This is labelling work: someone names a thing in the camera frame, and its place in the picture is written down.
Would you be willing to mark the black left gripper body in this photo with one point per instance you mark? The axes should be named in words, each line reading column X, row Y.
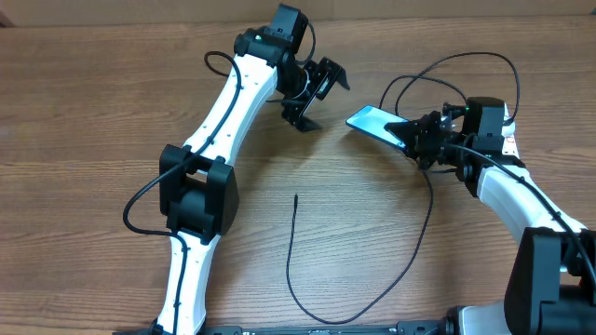
column 318, row 79

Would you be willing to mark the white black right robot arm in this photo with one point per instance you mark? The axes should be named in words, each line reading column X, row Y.
column 551, row 288

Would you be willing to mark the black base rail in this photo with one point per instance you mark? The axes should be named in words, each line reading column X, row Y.
column 416, row 327

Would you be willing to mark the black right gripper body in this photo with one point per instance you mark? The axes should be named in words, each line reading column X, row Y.
column 429, row 139

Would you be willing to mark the white power strip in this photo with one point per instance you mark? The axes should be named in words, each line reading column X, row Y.
column 508, row 130

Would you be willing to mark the blue Galaxy smartphone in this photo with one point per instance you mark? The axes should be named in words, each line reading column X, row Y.
column 371, row 121

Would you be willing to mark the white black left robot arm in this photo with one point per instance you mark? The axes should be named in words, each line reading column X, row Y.
column 198, row 191

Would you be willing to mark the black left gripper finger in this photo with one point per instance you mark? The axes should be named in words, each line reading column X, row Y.
column 304, row 124
column 340, row 77

